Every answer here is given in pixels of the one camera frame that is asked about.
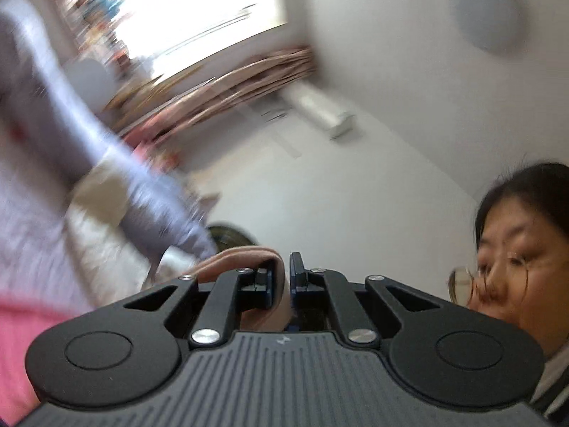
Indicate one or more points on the dark round fan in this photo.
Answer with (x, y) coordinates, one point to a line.
(233, 235)

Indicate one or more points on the cream pillow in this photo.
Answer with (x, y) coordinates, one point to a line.
(102, 240)

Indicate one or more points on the pink blanket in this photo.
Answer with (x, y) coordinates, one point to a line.
(17, 364)

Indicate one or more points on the row of windowsill toys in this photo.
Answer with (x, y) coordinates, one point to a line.
(98, 18)

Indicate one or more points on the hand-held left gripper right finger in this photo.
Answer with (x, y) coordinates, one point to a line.
(297, 280)

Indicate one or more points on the beige pants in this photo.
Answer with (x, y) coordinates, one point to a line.
(266, 258)

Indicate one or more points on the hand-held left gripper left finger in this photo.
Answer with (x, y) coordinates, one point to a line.
(266, 289)

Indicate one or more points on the round ceiling lamp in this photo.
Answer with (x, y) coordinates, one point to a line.
(489, 13)

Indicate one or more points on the grey duvet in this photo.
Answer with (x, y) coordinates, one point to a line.
(146, 195)

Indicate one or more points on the person's head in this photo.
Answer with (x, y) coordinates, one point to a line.
(529, 240)

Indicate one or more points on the bright window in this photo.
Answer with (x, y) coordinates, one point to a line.
(200, 0)

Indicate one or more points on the person's grey top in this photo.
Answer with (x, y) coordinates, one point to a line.
(553, 382)

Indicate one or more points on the white air conditioner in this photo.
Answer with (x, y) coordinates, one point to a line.
(320, 106)

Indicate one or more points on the lavender bedsheet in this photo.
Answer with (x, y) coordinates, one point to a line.
(35, 231)

